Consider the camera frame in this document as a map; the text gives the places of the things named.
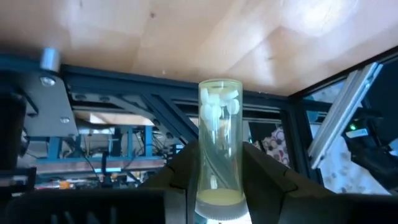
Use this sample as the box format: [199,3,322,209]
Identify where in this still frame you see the blue framed workbench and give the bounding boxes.
[29,124,186,187]

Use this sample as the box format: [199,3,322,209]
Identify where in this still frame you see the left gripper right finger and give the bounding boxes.
[242,141,335,224]

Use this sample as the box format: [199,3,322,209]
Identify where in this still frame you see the silver metal bracket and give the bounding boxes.
[307,62,384,170]

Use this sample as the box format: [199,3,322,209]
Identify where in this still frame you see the black aluminium frame rails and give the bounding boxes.
[60,63,323,187]

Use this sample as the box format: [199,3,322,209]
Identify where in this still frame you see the black device green light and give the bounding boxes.
[341,108,398,190]

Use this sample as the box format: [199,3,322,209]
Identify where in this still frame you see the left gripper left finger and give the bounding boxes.
[139,140,200,224]

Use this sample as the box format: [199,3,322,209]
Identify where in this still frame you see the white floral patterned fabric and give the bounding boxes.
[253,126,391,196]

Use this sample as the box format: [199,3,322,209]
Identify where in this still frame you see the black mounting bar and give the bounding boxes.
[287,46,398,100]

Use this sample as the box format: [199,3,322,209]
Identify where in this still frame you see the grey metal post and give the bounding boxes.
[39,47,61,73]

